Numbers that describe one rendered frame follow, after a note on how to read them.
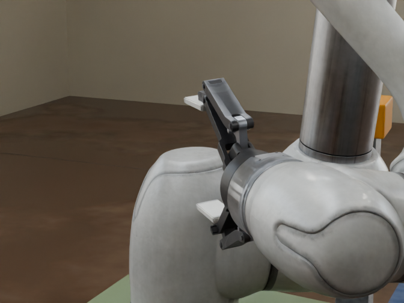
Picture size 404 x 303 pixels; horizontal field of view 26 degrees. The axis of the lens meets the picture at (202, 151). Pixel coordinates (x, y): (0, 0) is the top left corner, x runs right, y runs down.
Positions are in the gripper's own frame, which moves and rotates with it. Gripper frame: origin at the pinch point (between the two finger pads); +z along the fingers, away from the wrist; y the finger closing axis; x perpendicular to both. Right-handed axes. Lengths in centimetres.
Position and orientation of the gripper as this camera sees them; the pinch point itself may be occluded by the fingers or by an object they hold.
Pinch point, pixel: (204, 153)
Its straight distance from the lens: 107.7
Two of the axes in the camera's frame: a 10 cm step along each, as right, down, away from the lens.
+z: -3.1, -1.9, 9.3
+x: -9.5, 1.7, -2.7
